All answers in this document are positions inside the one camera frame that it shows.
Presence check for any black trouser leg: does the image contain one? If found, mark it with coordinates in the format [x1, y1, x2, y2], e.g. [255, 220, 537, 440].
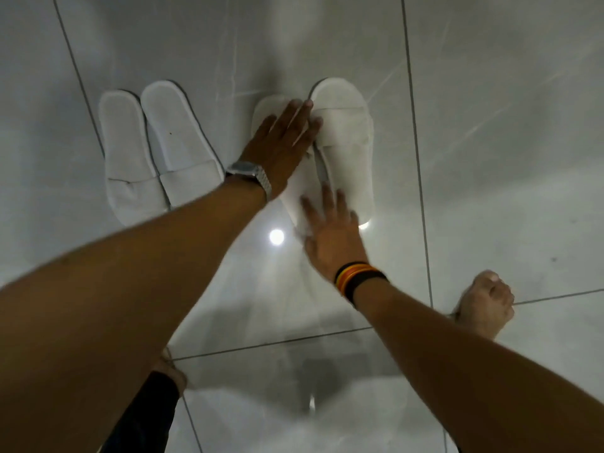
[99, 371, 181, 453]

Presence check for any white closed-toe slipper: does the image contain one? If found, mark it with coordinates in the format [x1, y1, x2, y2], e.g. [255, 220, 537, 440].
[98, 89, 170, 227]
[140, 80, 226, 209]

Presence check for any person's foot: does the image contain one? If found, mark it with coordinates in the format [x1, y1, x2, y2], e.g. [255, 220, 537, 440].
[450, 270, 516, 341]
[151, 348, 190, 397]

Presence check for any person's left forearm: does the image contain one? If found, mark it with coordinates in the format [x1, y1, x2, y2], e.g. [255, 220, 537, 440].
[0, 176, 268, 453]

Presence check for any person's right foot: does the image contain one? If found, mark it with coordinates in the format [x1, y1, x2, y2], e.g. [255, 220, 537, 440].
[450, 270, 516, 341]

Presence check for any person's right forearm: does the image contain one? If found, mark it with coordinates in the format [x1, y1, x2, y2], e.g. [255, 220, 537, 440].
[353, 277, 604, 453]

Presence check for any silver metal wristwatch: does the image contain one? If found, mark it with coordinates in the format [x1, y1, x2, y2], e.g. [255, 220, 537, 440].
[225, 160, 273, 202]

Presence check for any person's left hand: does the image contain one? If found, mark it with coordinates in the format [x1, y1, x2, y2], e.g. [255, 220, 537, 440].
[239, 99, 324, 199]

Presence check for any person's right hand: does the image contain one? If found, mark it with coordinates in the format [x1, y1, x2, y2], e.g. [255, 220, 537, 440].
[300, 182, 370, 282]

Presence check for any white open-toe slipper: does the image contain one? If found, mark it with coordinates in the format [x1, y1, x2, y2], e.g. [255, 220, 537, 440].
[309, 77, 376, 227]
[250, 94, 327, 237]

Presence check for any black wristband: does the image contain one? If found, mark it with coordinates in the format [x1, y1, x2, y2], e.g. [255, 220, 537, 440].
[344, 271, 389, 308]

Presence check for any person's left foot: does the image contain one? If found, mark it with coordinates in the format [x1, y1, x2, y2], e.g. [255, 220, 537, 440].
[151, 348, 190, 397]

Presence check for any striped orange yellow wristband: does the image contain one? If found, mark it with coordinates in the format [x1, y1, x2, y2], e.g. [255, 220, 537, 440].
[333, 261, 379, 294]

